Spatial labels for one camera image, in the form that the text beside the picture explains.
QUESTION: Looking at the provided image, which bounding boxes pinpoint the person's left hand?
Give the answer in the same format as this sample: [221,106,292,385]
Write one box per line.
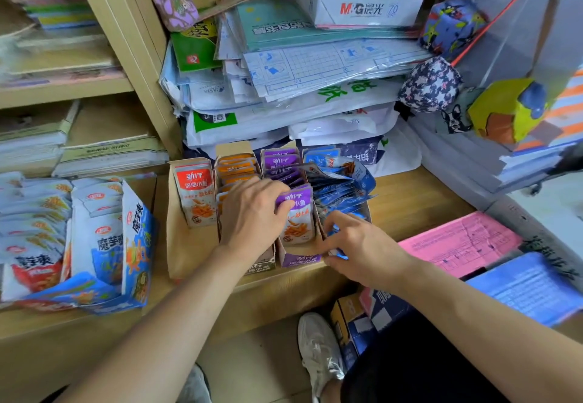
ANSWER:
[218,177,295,260]

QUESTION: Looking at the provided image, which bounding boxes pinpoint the person's right hand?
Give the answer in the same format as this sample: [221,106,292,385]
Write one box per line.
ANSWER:
[318,211,411,294]

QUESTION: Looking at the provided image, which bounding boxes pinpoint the blue snack packet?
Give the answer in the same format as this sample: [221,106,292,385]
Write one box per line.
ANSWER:
[327,230,351,262]

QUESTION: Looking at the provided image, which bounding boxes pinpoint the purple snack packet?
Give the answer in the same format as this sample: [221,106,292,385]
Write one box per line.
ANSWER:
[275,185,316,246]

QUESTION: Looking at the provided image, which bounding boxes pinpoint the person's left forearm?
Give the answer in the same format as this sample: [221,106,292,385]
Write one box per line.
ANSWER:
[54,243,262,403]

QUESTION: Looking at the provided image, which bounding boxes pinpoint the person's right forearm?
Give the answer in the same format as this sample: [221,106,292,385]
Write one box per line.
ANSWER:
[395,255,583,403]

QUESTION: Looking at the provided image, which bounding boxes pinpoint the purple-fronted cardboard display box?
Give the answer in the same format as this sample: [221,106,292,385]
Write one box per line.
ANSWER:
[261,145,325,269]

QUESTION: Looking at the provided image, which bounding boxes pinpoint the row of purple packets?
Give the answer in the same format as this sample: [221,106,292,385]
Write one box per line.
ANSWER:
[262,147,310,189]

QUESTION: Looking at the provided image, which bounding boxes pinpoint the brown cardboard display box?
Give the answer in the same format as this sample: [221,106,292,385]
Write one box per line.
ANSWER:
[302,145,373,239]
[166,157,220,280]
[214,141,277,277]

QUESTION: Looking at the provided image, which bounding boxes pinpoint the row of blue packets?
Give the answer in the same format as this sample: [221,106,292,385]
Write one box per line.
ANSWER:
[303,147,378,223]

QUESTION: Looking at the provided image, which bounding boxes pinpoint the row of orange packets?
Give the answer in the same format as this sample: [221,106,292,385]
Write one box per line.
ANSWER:
[215,153,261,217]

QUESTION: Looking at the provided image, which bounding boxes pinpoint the blue and yellow carton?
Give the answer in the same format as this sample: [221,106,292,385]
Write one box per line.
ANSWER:
[330,293,379,371]

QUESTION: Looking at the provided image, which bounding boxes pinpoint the dark blue carton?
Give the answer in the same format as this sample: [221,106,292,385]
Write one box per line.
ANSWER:
[360,286,415,333]

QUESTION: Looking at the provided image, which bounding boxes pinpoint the red snack packet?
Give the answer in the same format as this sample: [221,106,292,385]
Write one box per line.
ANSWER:
[173,161,218,228]

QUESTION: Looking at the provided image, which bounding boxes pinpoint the white sneaker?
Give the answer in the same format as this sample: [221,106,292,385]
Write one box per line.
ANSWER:
[297,312,346,401]

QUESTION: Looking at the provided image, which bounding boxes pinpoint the pile of wrapped paper packs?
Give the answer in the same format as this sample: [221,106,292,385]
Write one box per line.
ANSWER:
[159,0,433,178]

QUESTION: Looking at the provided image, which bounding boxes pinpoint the pink printed paper stack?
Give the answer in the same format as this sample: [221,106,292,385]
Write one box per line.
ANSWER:
[398,211,523,279]

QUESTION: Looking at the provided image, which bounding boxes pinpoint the black shorts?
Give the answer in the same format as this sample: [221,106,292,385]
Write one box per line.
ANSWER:
[339,309,511,403]

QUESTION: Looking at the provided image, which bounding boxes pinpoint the blue chip display box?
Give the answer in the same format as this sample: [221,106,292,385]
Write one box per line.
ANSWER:
[14,180,158,316]

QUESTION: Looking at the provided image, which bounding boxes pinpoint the stack of white paper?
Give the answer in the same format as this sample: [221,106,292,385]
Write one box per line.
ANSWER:
[407,111,579,211]

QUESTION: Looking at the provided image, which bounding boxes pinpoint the white dog print pouch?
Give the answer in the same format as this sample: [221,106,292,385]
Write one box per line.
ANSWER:
[435,88,483,136]

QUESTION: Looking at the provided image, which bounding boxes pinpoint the green packet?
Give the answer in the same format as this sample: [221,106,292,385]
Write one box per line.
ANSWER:
[170,19,223,73]

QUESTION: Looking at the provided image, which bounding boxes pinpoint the beige wooden shelf unit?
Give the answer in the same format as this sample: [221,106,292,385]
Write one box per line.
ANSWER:
[0,0,476,403]

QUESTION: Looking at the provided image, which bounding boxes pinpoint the dark floral pouch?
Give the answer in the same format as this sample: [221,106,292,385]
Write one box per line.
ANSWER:
[398,56,463,114]

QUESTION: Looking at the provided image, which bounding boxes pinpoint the grey shoe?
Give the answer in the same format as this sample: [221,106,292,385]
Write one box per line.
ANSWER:
[175,364,213,403]

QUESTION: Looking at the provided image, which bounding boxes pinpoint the blue printed paper stack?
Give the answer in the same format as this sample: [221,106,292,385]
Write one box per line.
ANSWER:
[465,252,583,328]

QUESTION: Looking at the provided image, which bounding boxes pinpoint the grey cardboard box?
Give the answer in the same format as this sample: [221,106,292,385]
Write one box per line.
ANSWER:
[484,194,583,280]

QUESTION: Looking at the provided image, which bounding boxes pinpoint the stack of wrapped notebooks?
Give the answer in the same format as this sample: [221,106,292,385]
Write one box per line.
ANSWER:
[0,98,170,179]

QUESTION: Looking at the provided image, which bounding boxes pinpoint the white paper ream box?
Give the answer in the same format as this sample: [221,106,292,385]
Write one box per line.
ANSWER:
[288,0,424,30]

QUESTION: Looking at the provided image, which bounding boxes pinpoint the yellow cartoon pouch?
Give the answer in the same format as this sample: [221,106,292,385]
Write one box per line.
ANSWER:
[468,78,549,146]

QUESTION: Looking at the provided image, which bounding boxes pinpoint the purple floral pouch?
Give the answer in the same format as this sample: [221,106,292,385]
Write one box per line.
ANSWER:
[152,0,200,33]

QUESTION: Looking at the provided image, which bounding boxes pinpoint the pile of white chip packets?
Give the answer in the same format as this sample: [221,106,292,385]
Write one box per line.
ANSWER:
[0,171,124,303]

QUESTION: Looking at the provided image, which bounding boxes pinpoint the blue cartoon print pouch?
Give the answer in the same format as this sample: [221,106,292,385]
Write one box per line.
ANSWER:
[418,0,489,61]

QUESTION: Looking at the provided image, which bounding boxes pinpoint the stack of coloured paper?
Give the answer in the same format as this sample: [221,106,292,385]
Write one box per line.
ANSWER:
[9,0,98,31]

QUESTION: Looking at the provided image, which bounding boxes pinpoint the red cord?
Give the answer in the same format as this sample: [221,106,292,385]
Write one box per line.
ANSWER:
[451,0,560,67]

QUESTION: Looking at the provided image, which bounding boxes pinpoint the brown strap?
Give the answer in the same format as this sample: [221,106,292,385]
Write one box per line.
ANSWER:
[526,0,579,79]

